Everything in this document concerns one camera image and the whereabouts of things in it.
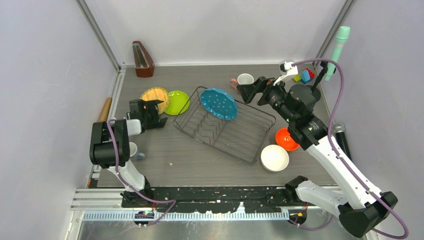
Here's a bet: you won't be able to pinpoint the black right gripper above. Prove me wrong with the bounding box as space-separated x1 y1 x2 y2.
236 75 296 125

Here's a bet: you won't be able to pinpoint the yellow woven pattern plate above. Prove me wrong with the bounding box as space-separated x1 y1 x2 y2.
140 87 170 114

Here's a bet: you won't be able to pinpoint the lime green plate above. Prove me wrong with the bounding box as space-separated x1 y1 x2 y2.
164 90 190 116

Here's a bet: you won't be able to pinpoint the blue polka dot plate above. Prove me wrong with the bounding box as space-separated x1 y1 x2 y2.
200 88 239 121

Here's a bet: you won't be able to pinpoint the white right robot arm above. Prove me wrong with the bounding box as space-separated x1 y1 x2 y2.
237 76 398 238

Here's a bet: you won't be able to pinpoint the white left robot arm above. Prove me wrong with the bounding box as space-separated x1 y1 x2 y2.
89 98 167 207

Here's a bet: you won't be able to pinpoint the pink mug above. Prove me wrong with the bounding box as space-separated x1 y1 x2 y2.
230 73 255 89

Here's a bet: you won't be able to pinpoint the grey blue mug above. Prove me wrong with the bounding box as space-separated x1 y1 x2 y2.
129 142 146 161

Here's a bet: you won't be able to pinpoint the brown metronome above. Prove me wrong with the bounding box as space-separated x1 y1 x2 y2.
132 41 155 78

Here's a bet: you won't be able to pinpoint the wooden rolling pin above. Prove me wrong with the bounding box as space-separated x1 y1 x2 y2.
97 97 113 122

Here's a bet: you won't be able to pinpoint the colourful toy blocks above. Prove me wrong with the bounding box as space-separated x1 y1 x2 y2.
293 68 316 84

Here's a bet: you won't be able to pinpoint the orange bowl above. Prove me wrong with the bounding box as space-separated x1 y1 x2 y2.
275 127 300 152

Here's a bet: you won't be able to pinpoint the black microphone stand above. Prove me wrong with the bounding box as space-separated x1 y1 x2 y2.
309 61 329 102

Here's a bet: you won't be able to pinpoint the white bowl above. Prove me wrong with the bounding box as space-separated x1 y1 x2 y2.
260 144 290 172

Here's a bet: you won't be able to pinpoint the black handheld microphone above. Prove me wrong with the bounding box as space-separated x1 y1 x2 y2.
333 123 352 159

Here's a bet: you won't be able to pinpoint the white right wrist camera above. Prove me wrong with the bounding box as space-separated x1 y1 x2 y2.
273 59 299 86

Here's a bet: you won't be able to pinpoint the black wire dish rack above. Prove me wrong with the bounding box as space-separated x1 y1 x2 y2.
173 86 276 164

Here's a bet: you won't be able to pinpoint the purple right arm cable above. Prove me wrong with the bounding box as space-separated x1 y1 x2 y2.
288 58 410 240

